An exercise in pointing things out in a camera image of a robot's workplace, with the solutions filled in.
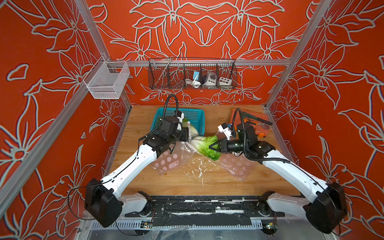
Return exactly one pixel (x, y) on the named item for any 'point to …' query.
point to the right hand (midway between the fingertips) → (208, 148)
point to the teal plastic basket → (196, 115)
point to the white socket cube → (225, 83)
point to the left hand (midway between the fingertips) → (189, 128)
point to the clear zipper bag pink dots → (167, 162)
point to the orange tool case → (237, 117)
